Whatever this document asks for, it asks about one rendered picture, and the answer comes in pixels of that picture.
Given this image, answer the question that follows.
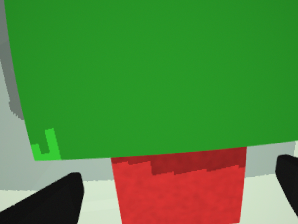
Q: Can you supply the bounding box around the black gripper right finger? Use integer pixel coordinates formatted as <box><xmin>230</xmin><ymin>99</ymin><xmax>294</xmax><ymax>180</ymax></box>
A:
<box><xmin>275</xmin><ymin>155</ymin><xmax>298</xmax><ymax>217</ymax></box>

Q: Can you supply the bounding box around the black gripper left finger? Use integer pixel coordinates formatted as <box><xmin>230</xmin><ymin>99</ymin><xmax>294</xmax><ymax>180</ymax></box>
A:
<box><xmin>0</xmin><ymin>172</ymin><xmax>84</xmax><ymax>224</ymax></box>

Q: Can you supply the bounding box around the red block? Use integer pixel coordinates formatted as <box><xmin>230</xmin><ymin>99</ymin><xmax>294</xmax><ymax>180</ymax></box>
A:
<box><xmin>110</xmin><ymin>147</ymin><xmax>247</xmax><ymax>224</ymax></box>

